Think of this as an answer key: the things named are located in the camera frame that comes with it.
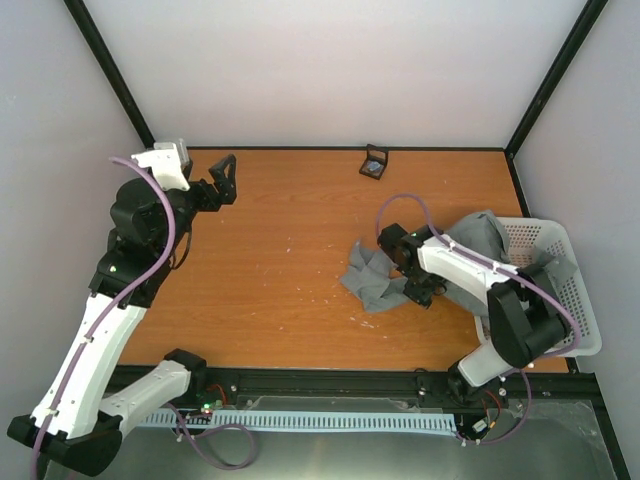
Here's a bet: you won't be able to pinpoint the grey button-up shirt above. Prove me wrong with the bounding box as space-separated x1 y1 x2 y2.
339 210 576 321

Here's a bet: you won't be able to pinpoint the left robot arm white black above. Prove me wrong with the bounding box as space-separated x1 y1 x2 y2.
7 154 237 479

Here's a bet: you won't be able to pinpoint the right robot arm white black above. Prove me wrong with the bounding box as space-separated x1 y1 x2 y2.
377 223 579 404

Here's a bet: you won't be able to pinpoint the black open brooch box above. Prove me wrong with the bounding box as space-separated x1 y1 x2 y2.
359 144 389 180

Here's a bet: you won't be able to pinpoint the white plastic perforated basket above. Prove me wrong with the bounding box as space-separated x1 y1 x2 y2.
490 217 602 357

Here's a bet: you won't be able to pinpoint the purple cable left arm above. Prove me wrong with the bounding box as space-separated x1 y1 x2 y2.
29 154 257 476

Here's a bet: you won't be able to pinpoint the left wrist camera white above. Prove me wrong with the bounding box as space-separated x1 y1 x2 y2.
131 139 190 191

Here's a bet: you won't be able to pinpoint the metal base plate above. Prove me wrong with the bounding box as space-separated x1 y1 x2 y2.
103 401 616 479

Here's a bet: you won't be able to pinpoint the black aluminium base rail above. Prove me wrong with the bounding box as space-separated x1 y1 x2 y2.
109 365 601 412

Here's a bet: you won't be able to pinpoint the left black frame post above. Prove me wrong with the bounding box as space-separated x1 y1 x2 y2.
63 0 155 148

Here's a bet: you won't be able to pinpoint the black frame post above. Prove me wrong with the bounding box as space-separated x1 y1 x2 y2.
504 0 609 161
63 0 155 148

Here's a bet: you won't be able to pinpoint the light blue slotted cable duct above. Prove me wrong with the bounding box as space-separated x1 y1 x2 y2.
134 408 458 437

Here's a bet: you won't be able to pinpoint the right black frame post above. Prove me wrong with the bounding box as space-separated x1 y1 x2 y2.
504 0 609 161

